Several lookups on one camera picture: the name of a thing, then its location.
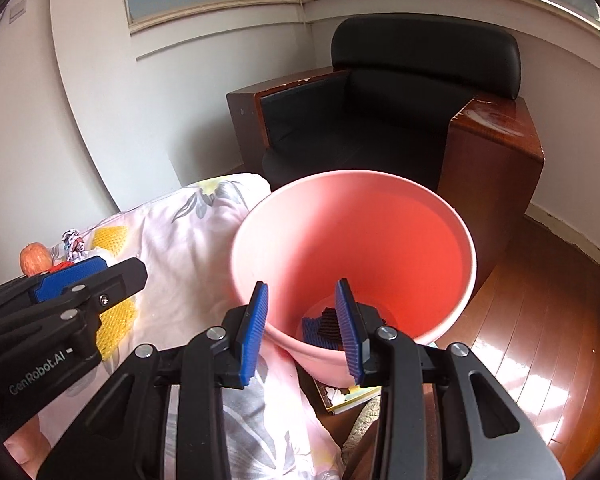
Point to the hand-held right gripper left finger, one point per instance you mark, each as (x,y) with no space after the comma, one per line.
(255,330)

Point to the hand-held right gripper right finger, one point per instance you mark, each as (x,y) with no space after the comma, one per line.
(347,330)

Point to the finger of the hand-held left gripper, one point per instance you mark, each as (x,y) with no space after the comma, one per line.
(120,280)
(70,275)

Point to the pink plastic bucket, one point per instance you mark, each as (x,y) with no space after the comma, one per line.
(380,240)

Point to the crumpled printed wrapper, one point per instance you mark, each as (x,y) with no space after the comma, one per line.
(75,246)

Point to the blue foam fruit net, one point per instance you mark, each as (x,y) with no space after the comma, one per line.
(312,332)

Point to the red apple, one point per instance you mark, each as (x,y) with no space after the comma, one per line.
(34,260)

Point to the small yellow foam fruit net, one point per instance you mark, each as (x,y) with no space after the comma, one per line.
(111,239)

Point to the large yellow foam fruit net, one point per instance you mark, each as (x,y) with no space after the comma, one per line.
(117,322)

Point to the colourful picture book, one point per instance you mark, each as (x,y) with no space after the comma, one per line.
(340,397)

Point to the pink floral bed sheet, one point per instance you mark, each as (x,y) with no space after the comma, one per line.
(190,260)

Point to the brown round stool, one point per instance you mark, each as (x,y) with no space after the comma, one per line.
(362,440)

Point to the black armchair with wooden sides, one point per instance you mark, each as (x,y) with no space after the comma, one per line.
(405,110)

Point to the white wall plate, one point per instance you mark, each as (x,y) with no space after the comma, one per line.
(17,12)

